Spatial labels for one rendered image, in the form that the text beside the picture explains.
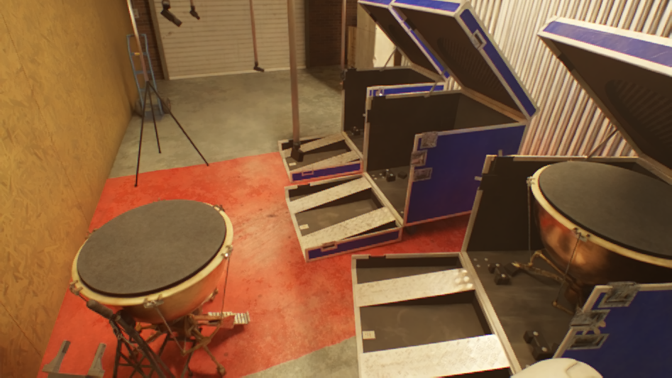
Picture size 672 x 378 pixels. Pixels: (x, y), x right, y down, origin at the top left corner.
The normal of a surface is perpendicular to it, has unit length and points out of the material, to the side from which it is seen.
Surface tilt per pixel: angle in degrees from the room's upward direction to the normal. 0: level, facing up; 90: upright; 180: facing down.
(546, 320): 0
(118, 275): 0
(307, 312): 0
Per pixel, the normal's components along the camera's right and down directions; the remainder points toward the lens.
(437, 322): -0.01, -0.87
